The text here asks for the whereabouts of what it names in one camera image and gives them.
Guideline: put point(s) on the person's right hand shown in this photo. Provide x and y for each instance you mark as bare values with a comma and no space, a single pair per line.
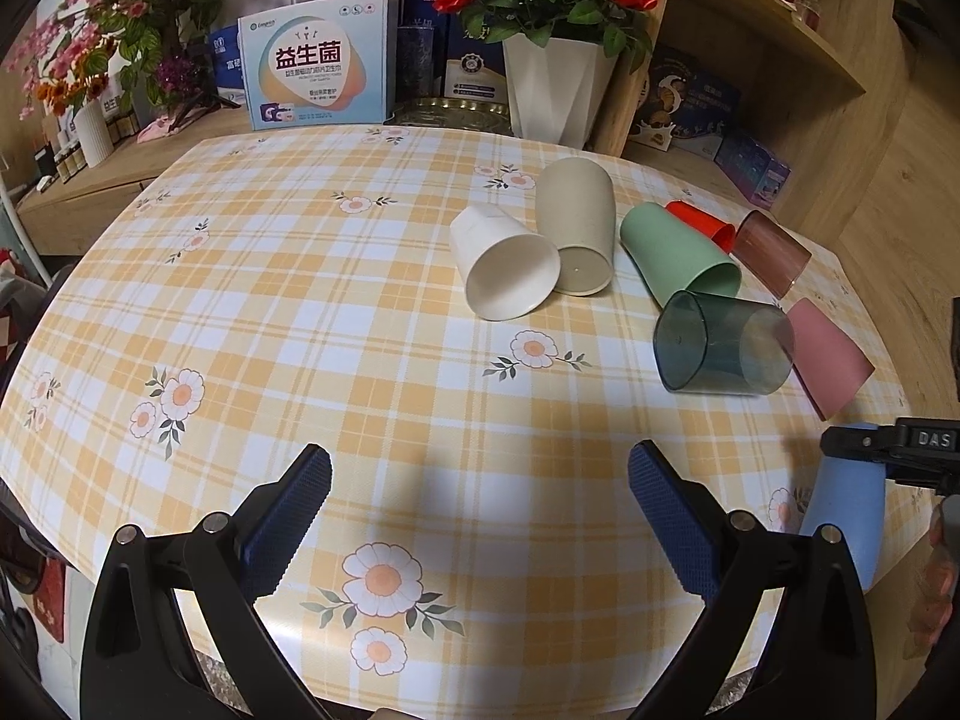
943,577

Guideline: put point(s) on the wooden shelf unit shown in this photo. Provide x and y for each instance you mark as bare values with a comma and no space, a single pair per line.
765,75

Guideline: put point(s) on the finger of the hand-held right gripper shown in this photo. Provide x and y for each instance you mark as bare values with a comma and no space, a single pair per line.
855,442

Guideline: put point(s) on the green cup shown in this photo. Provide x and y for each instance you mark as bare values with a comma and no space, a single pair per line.
675,247

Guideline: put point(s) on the dark blue moon print box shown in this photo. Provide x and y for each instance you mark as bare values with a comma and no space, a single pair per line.
690,101

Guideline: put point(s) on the gold round tray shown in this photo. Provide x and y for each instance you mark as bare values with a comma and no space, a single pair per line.
450,114

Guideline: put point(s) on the light blue cup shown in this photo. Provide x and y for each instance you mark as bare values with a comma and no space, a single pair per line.
846,521

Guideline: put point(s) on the dark blue cylinder can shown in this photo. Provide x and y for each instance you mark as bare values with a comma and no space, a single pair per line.
416,60

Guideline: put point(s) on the red rose plant white pot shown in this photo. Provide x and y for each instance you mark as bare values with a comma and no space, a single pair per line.
551,90

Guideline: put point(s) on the clear brown cup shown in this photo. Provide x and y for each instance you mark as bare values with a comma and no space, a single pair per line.
772,251

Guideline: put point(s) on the dark blue emblem box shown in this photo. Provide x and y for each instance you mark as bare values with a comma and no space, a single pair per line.
471,64

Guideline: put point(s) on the pink cloth flower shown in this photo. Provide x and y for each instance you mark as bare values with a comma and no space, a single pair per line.
166,124

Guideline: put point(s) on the small glass bottle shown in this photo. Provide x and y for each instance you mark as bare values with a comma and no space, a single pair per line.
808,7

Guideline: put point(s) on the small blue white box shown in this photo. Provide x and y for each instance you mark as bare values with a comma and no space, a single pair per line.
227,71

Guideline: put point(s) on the red cup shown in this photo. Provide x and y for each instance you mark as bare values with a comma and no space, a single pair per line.
701,223

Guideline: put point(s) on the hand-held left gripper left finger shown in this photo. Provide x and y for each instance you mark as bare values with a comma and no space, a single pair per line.
289,521

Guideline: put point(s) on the beige cup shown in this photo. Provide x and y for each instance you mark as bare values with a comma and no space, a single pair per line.
574,229

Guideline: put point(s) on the large blue white box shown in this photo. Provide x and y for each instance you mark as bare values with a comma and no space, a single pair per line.
315,67

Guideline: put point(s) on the white cup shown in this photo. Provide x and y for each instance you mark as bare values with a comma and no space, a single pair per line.
506,270

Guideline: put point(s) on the blue purple box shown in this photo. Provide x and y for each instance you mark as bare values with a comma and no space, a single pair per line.
754,169

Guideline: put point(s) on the pink artificial blossom branches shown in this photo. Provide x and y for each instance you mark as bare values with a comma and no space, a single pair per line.
150,0

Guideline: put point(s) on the clear dark teal cup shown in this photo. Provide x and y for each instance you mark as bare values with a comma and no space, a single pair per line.
720,345

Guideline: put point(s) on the row of small bottles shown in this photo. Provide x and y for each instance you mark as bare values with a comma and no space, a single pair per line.
60,159

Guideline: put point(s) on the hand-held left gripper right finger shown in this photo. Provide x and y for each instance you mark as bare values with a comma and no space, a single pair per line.
671,525

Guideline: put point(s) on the white ribbed vase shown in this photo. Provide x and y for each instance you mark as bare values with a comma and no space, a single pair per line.
92,136

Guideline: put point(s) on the yellow checked floral tablecloth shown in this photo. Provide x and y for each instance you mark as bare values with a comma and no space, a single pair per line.
300,330

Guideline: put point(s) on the pink cup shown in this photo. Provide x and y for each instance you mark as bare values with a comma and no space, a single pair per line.
829,356

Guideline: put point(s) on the wooden sideboard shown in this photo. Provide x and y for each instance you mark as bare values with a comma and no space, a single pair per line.
112,180

